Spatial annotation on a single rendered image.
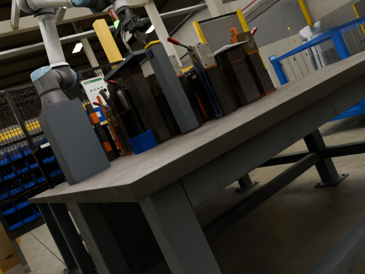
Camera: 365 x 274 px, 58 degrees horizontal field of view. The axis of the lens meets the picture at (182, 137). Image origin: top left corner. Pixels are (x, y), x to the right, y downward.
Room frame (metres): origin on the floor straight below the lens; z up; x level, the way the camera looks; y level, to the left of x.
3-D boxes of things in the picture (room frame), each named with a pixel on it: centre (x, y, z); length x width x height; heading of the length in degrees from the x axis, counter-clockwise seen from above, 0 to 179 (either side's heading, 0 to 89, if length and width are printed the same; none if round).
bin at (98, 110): (2.84, 0.63, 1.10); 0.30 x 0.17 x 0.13; 135
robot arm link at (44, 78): (1.82, 0.54, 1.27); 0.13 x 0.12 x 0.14; 155
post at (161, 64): (1.61, -0.05, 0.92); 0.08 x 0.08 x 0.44; 38
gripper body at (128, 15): (1.70, 0.00, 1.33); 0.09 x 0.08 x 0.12; 53
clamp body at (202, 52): (1.63, -0.24, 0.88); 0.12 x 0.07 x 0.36; 128
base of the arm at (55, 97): (1.81, 0.55, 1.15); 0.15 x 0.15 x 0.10
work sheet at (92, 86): (3.07, 0.54, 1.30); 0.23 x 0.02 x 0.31; 128
